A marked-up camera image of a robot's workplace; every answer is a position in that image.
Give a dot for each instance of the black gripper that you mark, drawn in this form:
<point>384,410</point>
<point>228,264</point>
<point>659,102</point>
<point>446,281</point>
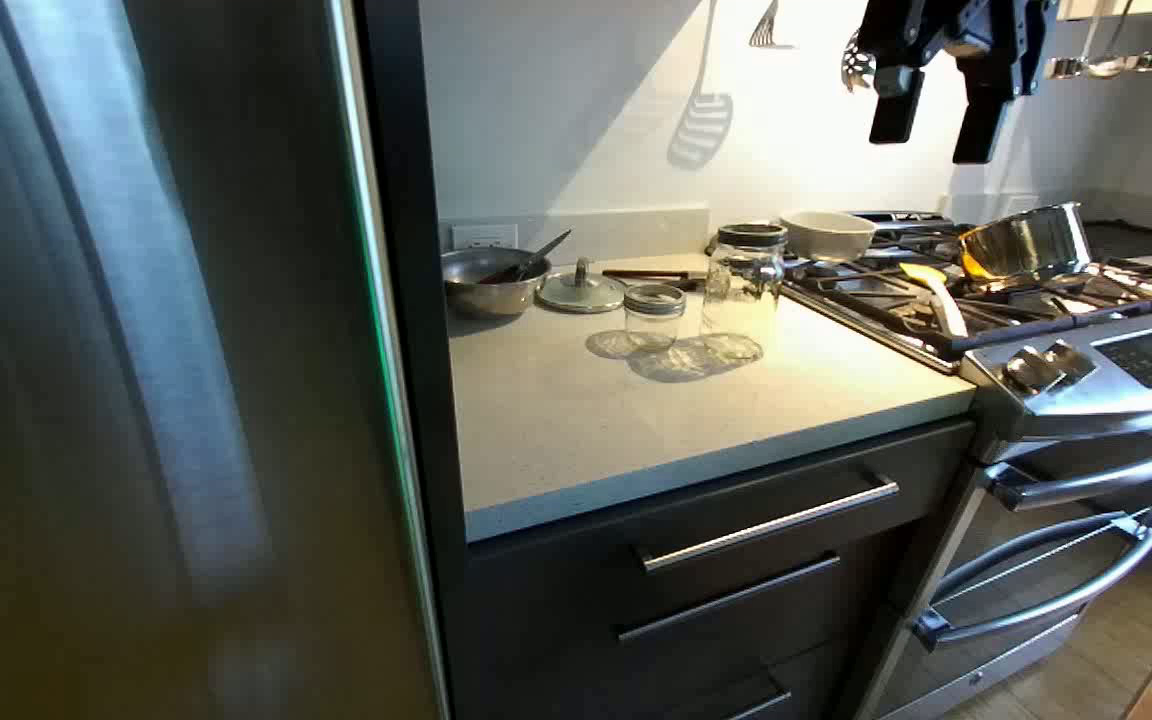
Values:
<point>950,25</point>

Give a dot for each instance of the hanging metal ladle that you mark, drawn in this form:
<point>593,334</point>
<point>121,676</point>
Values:
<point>1146,63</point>
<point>1077,64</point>

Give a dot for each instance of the shiny steel pan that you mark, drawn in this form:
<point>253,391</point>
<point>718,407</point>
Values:
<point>1023,245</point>

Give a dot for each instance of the white frying pan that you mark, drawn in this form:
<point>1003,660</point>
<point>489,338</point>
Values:
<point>827,233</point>

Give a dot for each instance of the wooden spatula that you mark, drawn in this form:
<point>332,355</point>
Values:
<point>936,293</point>

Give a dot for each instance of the hanging slotted spatula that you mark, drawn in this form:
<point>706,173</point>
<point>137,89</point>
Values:
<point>700,125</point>

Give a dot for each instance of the big glass jar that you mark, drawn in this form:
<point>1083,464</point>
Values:
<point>742,290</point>

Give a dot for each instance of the silver stove knob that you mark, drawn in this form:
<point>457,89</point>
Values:
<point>1029,375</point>
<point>1075,359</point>

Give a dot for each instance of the small glass jar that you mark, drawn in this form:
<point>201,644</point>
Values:
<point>659,329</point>

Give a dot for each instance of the stainless steel gas stove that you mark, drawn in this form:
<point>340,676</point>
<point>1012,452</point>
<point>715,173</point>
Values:
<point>1083,440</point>

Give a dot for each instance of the glass pot lid with knob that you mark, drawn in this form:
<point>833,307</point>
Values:
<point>582,293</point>

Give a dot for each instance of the dark spoon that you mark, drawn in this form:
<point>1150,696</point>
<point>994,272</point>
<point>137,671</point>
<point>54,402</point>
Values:
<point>548,245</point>

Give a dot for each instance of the silver metal bowl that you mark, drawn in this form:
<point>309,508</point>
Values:
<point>480,290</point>

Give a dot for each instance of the dark cabinet side panel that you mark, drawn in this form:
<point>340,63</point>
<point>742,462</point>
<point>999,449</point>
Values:
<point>402,202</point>

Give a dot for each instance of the stainless steel refrigerator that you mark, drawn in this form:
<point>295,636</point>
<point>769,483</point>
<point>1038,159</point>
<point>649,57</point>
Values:
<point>137,402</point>

